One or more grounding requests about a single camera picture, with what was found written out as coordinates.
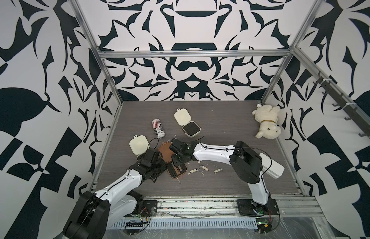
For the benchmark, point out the cream nail kit case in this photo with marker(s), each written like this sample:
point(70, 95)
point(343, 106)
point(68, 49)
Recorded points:
point(184, 119)
point(139, 144)

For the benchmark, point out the white teddy bear plush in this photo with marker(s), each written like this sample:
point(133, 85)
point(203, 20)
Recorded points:
point(267, 117)

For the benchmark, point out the wall hook rail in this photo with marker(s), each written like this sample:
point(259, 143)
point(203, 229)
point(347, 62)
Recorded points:
point(342, 101)

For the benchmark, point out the crushed flag print can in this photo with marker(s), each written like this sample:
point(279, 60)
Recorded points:
point(158, 128)

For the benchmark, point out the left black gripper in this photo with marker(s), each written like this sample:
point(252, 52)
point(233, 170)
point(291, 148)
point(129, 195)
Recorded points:
point(163, 165)

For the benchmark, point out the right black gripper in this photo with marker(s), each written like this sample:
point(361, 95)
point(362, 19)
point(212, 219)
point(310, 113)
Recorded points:
point(174, 161)

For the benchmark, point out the white box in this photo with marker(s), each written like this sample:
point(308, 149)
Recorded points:
point(271, 167)

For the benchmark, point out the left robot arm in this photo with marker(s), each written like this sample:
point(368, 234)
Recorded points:
point(93, 213)

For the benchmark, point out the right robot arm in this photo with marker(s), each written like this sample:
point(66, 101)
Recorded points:
point(247, 164)

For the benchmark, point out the small cream clipper left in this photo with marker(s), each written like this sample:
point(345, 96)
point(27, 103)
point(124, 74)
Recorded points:
point(193, 171)

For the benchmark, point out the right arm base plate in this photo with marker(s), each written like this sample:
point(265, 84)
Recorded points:
point(249, 208)

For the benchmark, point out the right circuit board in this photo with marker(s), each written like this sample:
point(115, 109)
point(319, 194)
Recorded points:
point(263, 226)

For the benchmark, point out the small cream clipper middle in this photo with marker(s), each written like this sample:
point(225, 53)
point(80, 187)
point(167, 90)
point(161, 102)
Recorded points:
point(204, 168)

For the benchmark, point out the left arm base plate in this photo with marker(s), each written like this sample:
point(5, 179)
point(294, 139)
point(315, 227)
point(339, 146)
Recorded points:
point(146, 208)

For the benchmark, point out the brown nail kit case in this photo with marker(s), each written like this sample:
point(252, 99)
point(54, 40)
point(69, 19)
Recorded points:
point(173, 171)

